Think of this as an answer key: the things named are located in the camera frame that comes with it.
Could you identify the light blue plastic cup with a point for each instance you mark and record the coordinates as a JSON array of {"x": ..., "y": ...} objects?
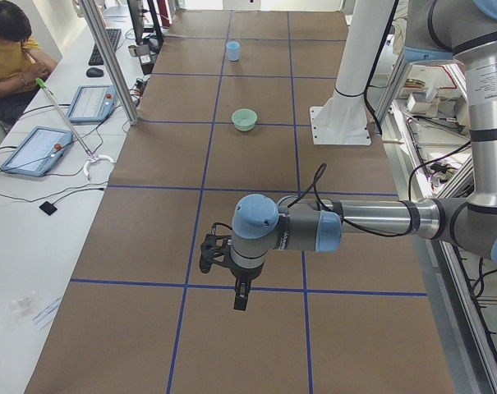
[{"x": 233, "y": 49}]

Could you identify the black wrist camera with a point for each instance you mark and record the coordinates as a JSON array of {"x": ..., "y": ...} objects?
[{"x": 215, "y": 249}]

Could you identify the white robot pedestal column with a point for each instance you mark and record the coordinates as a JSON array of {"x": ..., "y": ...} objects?
[{"x": 343, "y": 120}]

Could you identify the person in yellow shirt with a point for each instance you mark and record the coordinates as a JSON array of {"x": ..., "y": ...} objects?
[{"x": 22, "y": 62}]

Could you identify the green handled reacher grabber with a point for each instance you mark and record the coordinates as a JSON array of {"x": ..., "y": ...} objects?
[{"x": 91, "y": 156}]

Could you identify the far teach pendant tablet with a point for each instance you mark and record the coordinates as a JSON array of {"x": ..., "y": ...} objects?
[{"x": 92, "y": 103}]

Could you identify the teach pendant tablet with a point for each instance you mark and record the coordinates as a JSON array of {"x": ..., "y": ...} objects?
[
  {"x": 38, "y": 152},
  {"x": 92, "y": 103}
]

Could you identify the clear plastic bag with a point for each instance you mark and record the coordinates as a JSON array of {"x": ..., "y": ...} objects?
[{"x": 22, "y": 308}]

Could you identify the brown paper table mat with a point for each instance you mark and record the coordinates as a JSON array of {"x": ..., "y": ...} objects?
[{"x": 139, "y": 316}]

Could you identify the small black square pad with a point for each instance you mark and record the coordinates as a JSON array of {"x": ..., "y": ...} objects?
[{"x": 48, "y": 208}]

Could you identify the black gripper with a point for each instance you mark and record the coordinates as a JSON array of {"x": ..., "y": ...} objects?
[{"x": 243, "y": 274}]

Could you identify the near teach pendant tablet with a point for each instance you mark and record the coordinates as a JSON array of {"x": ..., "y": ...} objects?
[{"x": 38, "y": 152}]

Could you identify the aluminium frame post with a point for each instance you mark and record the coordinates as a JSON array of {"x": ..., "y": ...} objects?
[{"x": 96, "y": 24}]

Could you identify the black computer mouse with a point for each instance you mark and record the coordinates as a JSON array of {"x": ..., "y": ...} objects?
[{"x": 94, "y": 72}]

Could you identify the mint green bowl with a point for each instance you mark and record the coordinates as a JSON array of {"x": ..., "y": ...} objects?
[{"x": 244, "y": 119}]

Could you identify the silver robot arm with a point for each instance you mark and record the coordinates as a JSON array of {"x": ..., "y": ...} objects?
[{"x": 281, "y": 69}]

